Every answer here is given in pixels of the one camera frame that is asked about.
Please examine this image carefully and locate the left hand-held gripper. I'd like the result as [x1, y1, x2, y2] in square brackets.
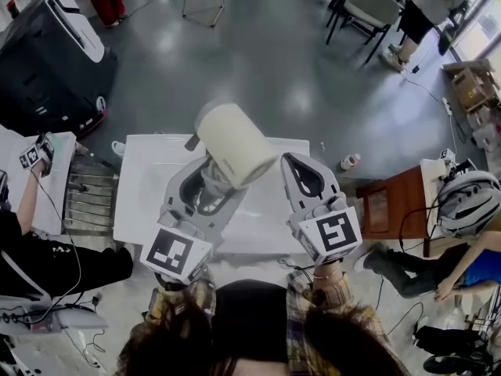
[139, 156, 252, 285]

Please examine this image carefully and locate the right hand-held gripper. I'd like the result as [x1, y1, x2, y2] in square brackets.
[279, 152, 364, 266]

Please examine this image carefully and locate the cream hair dryer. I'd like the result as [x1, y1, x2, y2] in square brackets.
[183, 102, 279, 207]

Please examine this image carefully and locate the person's left forearm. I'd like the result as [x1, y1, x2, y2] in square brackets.
[146, 274, 217, 331]

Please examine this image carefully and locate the person's right forearm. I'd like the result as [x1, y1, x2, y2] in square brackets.
[287, 257, 388, 352]

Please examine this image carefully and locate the white sink counter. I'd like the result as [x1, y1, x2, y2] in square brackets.
[112, 132, 314, 258]

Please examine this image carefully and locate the pink bottle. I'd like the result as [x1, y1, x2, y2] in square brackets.
[340, 153, 362, 172]

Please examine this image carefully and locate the brown wooden cabinet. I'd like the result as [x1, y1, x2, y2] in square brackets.
[355, 165, 432, 259]

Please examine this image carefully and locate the table with white cloth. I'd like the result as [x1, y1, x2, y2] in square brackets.
[0, 125, 78, 237]

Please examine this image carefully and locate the grey and white helmet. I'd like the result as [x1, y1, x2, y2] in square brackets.
[435, 169, 501, 239]

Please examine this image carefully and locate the grey electronic device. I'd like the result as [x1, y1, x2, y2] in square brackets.
[0, 292, 110, 335]

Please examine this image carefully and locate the grey padded chair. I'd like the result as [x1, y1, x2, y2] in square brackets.
[325, 0, 405, 65]

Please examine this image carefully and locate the cardboard box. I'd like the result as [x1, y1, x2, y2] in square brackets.
[441, 57, 501, 114]

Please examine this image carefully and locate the black and white mobile robot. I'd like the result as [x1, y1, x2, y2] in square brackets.
[0, 0, 119, 137]

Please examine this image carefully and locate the black bag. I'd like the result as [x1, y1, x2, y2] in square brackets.
[413, 324, 491, 359]

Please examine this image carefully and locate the thin wrist bracelet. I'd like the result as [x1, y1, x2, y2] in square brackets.
[312, 267, 340, 281]

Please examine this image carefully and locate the metal wire rack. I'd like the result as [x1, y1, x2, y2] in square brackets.
[61, 150, 120, 235]

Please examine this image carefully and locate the white cable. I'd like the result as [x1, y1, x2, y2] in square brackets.
[445, 107, 462, 161]

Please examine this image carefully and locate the black floor cable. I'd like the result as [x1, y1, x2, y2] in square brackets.
[374, 275, 427, 337]

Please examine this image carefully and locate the metal wire frame stand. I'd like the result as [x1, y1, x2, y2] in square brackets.
[181, 0, 227, 29]

